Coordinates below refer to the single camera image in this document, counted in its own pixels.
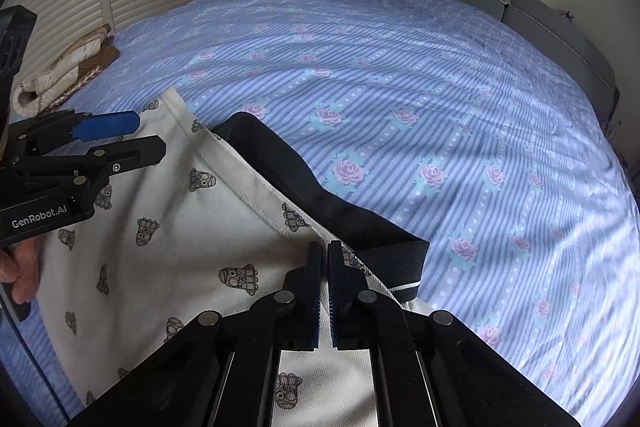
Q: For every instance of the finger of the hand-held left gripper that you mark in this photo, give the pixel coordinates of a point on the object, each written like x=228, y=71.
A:
x=107, y=124
x=135, y=152

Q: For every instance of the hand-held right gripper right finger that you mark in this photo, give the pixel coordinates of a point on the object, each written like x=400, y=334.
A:
x=336, y=307

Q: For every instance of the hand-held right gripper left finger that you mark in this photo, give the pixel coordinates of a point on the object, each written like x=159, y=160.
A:
x=314, y=307

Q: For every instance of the cream printed polo shirt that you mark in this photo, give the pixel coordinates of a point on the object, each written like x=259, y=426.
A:
x=175, y=232

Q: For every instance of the person's left hand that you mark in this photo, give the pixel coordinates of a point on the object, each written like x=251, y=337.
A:
x=22, y=267

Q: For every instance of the folded cream garment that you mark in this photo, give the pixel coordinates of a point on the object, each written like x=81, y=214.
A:
x=55, y=77

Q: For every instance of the bed with blue floral sheet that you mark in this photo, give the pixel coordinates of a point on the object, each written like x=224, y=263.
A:
x=400, y=82

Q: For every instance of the small purple figurine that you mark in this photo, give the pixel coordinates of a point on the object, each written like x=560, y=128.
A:
x=565, y=14

